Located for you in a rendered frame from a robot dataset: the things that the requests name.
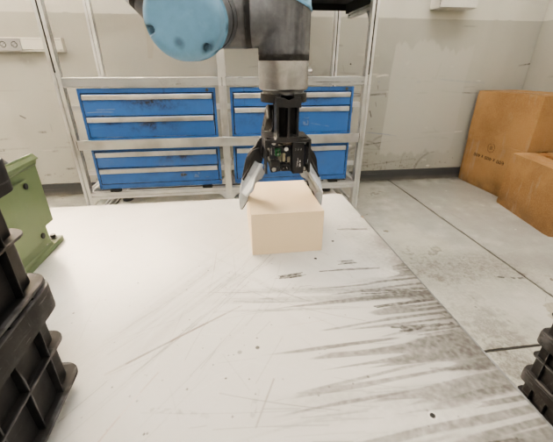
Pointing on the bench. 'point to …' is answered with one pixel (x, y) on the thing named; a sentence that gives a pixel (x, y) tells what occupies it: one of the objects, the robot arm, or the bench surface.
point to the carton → (283, 217)
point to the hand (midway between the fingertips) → (280, 205)
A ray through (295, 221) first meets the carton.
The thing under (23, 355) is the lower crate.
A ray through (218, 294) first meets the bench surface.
